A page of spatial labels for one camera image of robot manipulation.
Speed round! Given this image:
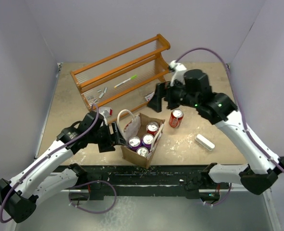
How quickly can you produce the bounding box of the brown canvas bag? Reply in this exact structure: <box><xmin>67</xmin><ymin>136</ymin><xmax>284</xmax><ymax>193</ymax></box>
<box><xmin>117</xmin><ymin>109</ymin><xmax>165</xmax><ymax>169</ymax></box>

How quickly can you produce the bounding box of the white oblong case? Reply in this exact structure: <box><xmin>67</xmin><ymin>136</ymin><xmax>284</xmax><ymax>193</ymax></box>
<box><xmin>195</xmin><ymin>134</ymin><xmax>215</xmax><ymax>151</ymax></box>

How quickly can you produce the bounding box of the green capped marker pen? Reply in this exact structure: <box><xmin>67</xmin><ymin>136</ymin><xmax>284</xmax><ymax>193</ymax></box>
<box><xmin>114</xmin><ymin>75</ymin><xmax>137</xmax><ymax>88</ymax></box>

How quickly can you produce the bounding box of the black table front rail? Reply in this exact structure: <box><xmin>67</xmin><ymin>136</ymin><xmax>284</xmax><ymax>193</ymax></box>
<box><xmin>28</xmin><ymin>165</ymin><xmax>255</xmax><ymax>200</ymax></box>

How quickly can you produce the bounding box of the small red white card box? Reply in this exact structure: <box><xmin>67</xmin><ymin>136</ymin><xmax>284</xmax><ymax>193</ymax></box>
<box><xmin>144</xmin><ymin>92</ymin><xmax>154</xmax><ymax>102</ymax></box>

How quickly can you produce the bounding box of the purple loop cable under table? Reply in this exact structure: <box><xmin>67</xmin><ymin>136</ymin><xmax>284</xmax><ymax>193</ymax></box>
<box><xmin>68</xmin><ymin>179</ymin><xmax>117</xmax><ymax>214</ymax></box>

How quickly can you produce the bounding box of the orange wooden shelf rack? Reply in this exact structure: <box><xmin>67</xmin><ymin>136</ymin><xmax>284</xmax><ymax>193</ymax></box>
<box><xmin>70</xmin><ymin>34</ymin><xmax>171</xmax><ymax>123</ymax></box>

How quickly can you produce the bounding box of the purple soda can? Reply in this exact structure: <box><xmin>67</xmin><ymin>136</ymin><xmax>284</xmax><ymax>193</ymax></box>
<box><xmin>128</xmin><ymin>136</ymin><xmax>142</xmax><ymax>151</ymax></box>
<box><xmin>136</xmin><ymin>147</ymin><xmax>149</xmax><ymax>158</ymax></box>
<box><xmin>142</xmin><ymin>133</ymin><xmax>154</xmax><ymax>149</ymax></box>

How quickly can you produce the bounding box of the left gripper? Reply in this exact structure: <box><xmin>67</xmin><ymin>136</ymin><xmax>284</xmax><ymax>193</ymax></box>
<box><xmin>88</xmin><ymin>121</ymin><xmax>127</xmax><ymax>152</ymax></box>

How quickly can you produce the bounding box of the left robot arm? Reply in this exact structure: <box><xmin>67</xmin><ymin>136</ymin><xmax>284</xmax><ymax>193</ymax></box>
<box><xmin>0</xmin><ymin>111</ymin><xmax>126</xmax><ymax>223</ymax></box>

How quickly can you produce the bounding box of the red cola can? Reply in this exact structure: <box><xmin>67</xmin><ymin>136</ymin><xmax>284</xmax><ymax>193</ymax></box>
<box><xmin>169</xmin><ymin>109</ymin><xmax>184</xmax><ymax>128</ymax></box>
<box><xmin>146</xmin><ymin>121</ymin><xmax>159</xmax><ymax>136</ymax></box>

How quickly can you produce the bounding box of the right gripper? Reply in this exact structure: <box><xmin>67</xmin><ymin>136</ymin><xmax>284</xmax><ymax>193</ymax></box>
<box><xmin>147</xmin><ymin>77</ymin><xmax>199</xmax><ymax>113</ymax></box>

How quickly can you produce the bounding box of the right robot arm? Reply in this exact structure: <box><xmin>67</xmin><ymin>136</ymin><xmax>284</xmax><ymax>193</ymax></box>
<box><xmin>147</xmin><ymin>69</ymin><xmax>284</xmax><ymax>195</ymax></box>

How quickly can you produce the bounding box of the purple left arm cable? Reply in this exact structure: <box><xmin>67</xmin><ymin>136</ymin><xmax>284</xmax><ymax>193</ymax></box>
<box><xmin>0</xmin><ymin>103</ymin><xmax>100</xmax><ymax>224</ymax></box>

